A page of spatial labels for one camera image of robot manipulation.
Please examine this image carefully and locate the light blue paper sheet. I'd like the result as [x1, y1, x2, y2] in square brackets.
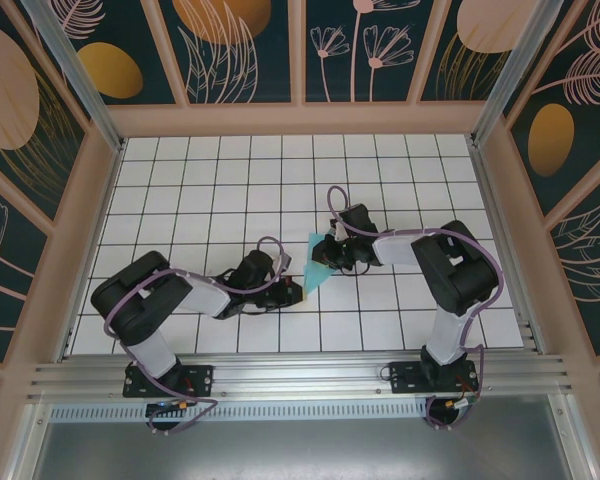
[301, 231, 334, 297]

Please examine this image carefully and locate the grey metal panel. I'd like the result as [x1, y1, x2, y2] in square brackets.
[29, 418, 594, 480]

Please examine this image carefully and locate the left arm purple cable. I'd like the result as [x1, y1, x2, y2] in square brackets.
[101, 235, 289, 437]

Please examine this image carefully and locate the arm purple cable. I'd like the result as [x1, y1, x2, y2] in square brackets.
[101, 235, 289, 437]
[327, 185, 505, 432]

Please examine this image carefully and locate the long aluminium mounting rail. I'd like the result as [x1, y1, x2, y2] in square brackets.
[27, 351, 579, 402]

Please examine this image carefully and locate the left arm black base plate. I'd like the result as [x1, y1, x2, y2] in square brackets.
[123, 363, 216, 399]

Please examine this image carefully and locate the slotted grey cable duct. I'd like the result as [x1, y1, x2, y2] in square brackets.
[49, 402, 431, 422]

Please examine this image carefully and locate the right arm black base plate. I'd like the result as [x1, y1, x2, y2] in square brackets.
[388, 360, 481, 395]

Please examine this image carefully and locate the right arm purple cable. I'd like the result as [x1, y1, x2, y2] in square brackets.
[327, 185, 505, 432]

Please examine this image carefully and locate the aluminium side rail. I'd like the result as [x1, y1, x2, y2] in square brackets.
[58, 139, 127, 362]
[469, 139, 547, 355]

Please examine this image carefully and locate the aluminium corner post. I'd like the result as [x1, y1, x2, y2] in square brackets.
[471, 0, 567, 147]
[21, 0, 127, 154]

